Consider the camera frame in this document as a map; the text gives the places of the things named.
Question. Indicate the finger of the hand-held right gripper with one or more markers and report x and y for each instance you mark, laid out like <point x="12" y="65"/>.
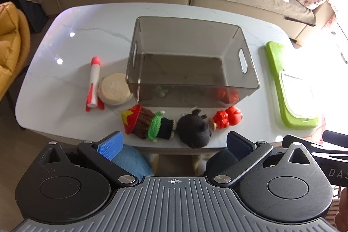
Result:
<point x="335" y="135"/>
<point x="297" y="141"/>

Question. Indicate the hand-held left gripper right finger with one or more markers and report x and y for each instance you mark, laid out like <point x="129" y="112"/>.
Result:
<point x="240" y="144"/>

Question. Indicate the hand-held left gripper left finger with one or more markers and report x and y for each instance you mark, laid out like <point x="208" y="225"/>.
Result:
<point x="110" y="145"/>

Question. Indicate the red toy figure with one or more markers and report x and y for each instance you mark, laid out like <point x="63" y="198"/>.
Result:
<point x="231" y="116"/>

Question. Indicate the crochet doll with green scarf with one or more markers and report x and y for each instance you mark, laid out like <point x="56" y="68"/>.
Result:
<point x="141" y="123"/>

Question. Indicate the black plush toy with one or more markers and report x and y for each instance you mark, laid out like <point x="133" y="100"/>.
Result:
<point x="194" y="131"/>

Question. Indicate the round beige zipper pouch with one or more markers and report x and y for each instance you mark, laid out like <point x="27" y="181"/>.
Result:
<point x="114" y="88"/>

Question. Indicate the white red foam rocket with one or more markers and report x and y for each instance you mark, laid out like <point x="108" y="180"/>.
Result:
<point x="93" y="79"/>

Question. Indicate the green wipes box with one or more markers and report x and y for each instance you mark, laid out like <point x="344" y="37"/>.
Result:
<point x="274" y="69"/>

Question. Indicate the smoky transparent storage bin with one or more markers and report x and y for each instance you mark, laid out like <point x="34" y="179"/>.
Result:
<point x="176" y="39"/>

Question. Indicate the white marble desktop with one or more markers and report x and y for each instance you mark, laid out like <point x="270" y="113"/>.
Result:
<point x="81" y="31"/>

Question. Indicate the person's right hand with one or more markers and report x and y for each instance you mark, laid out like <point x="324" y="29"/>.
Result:
<point x="342" y="206"/>

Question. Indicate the dark cushion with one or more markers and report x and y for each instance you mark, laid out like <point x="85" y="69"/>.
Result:
<point x="220" y="162"/>

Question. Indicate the blue cushion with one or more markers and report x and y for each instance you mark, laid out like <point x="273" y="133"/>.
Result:
<point x="136" y="161"/>

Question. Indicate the yellow armchair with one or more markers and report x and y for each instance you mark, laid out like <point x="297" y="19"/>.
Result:
<point x="11" y="47"/>

